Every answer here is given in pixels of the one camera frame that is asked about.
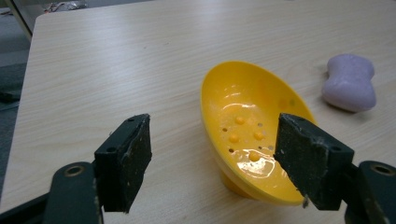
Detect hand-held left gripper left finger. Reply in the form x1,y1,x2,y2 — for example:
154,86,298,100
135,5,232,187
93,113,153,215

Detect purple soap bar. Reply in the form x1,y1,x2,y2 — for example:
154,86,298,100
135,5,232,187
320,53,377,113

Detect yellow plastic soap dish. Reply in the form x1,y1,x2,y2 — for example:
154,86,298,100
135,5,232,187
200,60,318,207

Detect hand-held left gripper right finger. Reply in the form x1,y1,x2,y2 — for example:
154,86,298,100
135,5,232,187
273,112,356,212

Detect tangled cables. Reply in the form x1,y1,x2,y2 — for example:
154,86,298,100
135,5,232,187
43,0,90,14

